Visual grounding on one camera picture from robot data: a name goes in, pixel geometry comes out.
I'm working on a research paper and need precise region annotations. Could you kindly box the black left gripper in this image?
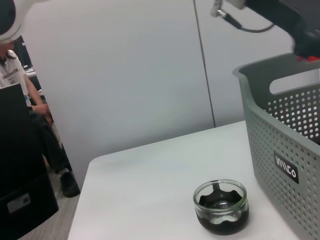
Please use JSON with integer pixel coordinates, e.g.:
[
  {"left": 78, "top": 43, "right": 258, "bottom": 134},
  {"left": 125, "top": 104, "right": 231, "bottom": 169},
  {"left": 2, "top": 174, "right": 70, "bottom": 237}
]
[{"left": 246, "top": 0, "right": 320, "bottom": 57}]

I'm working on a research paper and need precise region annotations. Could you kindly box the glass teacup black sleeve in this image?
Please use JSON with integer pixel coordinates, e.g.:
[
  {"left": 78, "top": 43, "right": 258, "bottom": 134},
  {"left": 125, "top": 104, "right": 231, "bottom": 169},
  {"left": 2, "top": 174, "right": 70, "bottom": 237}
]
[{"left": 192, "top": 178, "right": 250, "bottom": 236}]

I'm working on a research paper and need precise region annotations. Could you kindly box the grey-green perforated storage bin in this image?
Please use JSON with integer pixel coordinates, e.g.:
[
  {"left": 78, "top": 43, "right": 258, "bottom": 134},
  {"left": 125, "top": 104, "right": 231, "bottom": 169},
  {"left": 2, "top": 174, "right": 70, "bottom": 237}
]
[{"left": 232, "top": 52, "right": 320, "bottom": 240}]

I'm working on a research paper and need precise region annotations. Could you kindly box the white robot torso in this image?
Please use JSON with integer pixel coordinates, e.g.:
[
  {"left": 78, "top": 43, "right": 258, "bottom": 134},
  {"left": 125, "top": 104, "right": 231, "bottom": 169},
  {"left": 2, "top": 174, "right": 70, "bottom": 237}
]
[{"left": 0, "top": 0, "right": 35, "bottom": 47}]

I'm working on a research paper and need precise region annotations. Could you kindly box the seated person white shirt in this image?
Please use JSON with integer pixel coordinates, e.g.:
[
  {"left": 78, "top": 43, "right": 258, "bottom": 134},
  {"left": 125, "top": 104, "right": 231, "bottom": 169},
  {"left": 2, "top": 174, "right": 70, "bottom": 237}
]
[{"left": 0, "top": 34, "right": 81, "bottom": 198}]

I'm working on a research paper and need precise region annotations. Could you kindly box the black monitor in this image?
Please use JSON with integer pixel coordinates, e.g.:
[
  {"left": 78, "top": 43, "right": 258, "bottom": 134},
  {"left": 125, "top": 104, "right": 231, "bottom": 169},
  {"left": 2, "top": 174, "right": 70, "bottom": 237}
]
[{"left": 0, "top": 82, "right": 60, "bottom": 240}]

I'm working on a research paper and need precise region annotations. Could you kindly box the left wrist cable with plug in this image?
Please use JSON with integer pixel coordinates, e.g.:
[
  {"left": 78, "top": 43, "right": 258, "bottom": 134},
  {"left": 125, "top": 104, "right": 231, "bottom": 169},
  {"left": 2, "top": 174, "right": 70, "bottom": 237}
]
[{"left": 211, "top": 0, "right": 275, "bottom": 32}]

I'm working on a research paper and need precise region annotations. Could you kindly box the orange bin handle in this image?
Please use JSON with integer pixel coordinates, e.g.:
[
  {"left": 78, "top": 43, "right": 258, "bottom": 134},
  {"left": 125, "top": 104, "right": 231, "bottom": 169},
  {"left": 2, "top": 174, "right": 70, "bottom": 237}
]
[{"left": 296, "top": 55, "right": 320, "bottom": 63}]

